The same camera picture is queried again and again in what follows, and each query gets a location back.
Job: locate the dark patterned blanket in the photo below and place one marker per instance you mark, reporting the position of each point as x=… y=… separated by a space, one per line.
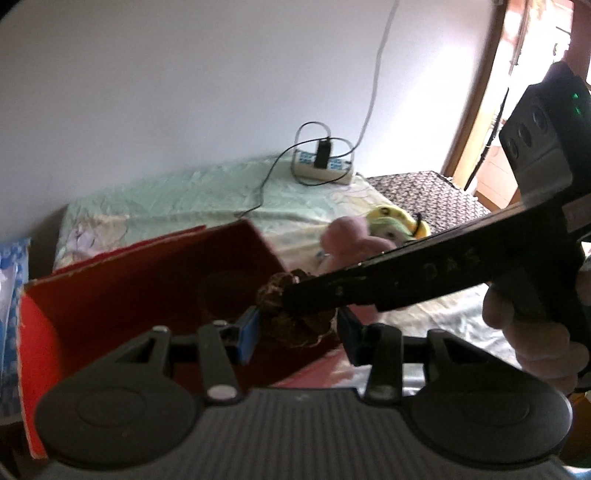
x=415 y=189

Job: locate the brown door frame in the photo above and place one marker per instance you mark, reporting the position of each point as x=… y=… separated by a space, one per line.
x=480 y=78

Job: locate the brown pine cone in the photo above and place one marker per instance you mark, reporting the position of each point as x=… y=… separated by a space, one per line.
x=286 y=330

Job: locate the pink plush toy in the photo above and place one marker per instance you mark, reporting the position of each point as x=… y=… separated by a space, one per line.
x=346 y=235

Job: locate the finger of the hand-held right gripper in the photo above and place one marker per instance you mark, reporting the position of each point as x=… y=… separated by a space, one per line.
x=323 y=288

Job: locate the person's right hand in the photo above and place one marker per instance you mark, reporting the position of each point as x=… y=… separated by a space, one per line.
x=540 y=350

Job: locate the red cardboard box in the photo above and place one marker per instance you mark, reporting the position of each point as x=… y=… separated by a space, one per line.
x=138 y=286

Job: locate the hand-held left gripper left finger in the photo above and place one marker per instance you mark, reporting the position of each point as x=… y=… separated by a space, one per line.
x=247 y=336

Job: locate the black charger plug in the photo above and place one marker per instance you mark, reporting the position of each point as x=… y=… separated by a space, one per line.
x=322 y=154

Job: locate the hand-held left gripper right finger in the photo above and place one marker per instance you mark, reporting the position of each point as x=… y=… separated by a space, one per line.
x=349 y=340

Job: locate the white power strip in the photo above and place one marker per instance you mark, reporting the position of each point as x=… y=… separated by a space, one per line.
x=339 y=174

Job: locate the blue white patterned cloth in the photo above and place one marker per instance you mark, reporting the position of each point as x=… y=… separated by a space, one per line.
x=11 y=258

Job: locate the black rod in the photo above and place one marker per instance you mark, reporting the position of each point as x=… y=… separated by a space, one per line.
x=485 y=147

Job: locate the yellow green plush toy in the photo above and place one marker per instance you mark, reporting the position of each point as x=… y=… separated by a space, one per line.
x=392 y=214

